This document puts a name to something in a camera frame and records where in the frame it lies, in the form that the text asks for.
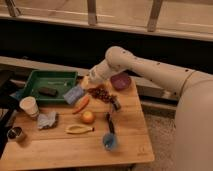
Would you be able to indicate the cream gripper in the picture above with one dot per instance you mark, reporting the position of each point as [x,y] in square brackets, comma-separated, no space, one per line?
[85,83]

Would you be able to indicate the blue sponge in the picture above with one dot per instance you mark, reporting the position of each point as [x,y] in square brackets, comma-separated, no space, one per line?
[74,94]

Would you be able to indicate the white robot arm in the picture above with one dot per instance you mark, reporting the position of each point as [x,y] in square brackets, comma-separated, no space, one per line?
[193,146]

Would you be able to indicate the white paper cup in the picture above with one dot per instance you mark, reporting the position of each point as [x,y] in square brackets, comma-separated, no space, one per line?
[29,106]

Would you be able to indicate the metal cup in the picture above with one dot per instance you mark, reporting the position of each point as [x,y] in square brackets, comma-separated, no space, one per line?
[16,134]

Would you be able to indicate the orange bowl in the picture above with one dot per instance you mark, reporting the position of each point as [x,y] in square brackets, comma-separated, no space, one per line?
[94,86]

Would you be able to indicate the orange carrot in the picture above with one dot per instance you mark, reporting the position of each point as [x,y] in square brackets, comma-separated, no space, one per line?
[84,102]

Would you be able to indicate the bunch of dark grapes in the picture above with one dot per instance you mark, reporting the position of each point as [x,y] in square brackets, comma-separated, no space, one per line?
[102,94]

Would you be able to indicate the small utensil in tray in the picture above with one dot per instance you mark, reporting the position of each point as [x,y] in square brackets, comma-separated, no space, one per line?
[57,83]

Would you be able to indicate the purple bowl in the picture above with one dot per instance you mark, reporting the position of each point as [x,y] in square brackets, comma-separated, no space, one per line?
[120,81]

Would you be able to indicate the yellow apple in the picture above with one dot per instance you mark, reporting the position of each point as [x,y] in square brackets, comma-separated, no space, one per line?
[88,117]

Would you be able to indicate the black block in tray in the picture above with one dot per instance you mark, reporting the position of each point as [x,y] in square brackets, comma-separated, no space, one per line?
[47,91]

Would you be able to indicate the green plastic tray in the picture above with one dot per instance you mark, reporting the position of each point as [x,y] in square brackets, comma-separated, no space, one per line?
[39,78]

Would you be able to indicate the wooden table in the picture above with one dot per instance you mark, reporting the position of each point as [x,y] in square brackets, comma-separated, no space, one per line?
[54,148]

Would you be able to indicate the yellow banana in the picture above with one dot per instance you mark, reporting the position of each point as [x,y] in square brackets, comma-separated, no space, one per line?
[78,129]

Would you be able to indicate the crumpled grey cloth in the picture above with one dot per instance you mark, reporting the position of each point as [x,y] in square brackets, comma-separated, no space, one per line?
[46,121]

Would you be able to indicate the black stand at left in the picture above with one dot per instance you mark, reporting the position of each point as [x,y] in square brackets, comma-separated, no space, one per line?
[7,88]

